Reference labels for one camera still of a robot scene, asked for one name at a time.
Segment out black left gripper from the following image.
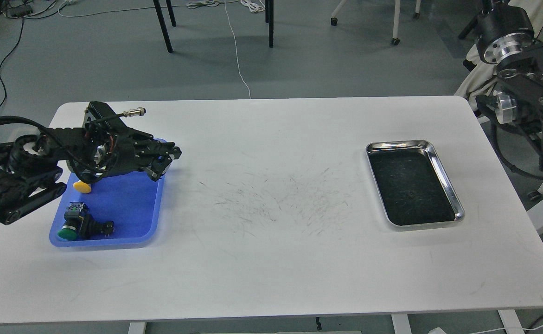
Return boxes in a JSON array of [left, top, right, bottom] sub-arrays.
[[84, 125, 182, 181]]

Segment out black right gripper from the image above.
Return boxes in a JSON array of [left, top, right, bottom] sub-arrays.
[[476, 0, 534, 64]]

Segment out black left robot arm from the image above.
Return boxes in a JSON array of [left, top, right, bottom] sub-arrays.
[[0, 101, 182, 225]]

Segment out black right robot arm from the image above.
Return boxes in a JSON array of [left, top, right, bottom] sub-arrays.
[[475, 0, 543, 181]]

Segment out blue plastic tray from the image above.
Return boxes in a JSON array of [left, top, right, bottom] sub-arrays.
[[49, 138, 169, 249]]

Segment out beige cloth on chair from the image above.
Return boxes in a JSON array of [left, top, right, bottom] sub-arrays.
[[463, 0, 543, 71]]

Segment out white caster chair legs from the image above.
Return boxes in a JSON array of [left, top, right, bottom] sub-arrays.
[[329, 0, 410, 47]]

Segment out steel tray with black mat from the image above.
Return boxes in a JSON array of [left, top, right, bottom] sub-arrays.
[[366, 140, 466, 230]]

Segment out black table legs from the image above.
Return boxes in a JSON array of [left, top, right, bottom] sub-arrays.
[[153, 0, 275, 53]]

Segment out yellow push button switch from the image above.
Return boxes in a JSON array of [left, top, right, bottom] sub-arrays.
[[72, 180, 92, 194]]

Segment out black switch contact block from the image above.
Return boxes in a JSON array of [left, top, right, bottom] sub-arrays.
[[78, 214, 115, 240]]

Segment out green push button switch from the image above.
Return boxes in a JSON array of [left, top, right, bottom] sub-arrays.
[[57, 202, 88, 241]]

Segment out white floor cable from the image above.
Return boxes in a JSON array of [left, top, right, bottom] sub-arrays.
[[224, 0, 252, 99]]

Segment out black floor cable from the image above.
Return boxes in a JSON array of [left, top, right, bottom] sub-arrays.
[[0, 16, 25, 126]]

